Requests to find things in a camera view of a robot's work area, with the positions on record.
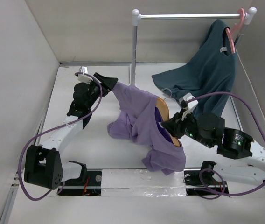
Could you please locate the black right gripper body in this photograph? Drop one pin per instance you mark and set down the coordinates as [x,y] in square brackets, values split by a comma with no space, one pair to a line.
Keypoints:
[191,130]

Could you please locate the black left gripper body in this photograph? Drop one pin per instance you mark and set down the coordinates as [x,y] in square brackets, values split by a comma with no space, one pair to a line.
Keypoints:
[94,89]

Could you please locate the wooden clothes hanger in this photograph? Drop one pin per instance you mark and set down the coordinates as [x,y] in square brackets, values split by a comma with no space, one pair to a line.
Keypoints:
[164,113]

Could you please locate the purple t shirt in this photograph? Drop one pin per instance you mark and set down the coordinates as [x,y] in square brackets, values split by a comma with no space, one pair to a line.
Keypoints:
[139,121]

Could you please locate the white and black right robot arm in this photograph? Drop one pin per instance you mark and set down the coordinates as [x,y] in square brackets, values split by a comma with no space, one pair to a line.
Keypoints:
[238,145]

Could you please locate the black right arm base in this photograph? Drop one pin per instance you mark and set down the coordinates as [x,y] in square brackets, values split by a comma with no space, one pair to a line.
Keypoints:
[194,187]

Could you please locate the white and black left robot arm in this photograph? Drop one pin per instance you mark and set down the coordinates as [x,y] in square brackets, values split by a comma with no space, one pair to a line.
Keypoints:
[43,165]

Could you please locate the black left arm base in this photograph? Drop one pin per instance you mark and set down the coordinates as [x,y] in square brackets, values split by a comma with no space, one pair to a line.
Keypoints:
[85,182]

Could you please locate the dark teal t shirt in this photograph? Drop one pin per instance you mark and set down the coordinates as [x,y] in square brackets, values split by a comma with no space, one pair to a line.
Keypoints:
[211,69]

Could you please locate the white and silver clothes rack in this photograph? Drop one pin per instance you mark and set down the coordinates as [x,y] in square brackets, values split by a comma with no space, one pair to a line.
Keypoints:
[234,34]

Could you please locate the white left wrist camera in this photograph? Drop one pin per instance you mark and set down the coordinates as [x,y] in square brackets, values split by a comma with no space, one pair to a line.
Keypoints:
[82,75]

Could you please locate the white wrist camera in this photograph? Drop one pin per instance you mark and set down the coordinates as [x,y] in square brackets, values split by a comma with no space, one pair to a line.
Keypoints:
[82,75]
[187,104]

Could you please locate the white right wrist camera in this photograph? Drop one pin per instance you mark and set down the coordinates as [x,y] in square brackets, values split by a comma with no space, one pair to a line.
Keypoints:
[187,104]

